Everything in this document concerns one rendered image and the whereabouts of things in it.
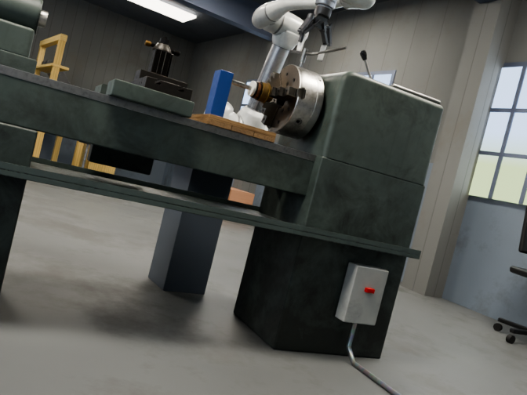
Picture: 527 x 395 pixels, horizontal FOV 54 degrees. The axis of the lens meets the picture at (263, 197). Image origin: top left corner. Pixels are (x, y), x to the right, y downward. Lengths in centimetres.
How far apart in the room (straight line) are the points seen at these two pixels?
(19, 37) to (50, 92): 23
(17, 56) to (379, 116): 147
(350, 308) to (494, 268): 293
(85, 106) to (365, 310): 146
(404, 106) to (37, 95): 153
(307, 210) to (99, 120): 92
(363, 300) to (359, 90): 93
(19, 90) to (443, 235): 415
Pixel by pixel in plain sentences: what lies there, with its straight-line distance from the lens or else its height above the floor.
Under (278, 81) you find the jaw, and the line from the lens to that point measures 243.
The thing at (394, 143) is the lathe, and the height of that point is 101.
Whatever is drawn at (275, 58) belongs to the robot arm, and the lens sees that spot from 293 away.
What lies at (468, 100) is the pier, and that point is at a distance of 540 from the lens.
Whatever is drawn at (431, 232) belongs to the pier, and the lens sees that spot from 529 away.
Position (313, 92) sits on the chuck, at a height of 112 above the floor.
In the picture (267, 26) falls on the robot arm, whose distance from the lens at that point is 287.
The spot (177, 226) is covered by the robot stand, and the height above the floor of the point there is 35.
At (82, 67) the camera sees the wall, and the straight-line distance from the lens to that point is 1148.
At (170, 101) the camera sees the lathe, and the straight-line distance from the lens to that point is 197.
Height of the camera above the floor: 71
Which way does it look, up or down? 2 degrees down
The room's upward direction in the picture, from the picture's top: 14 degrees clockwise
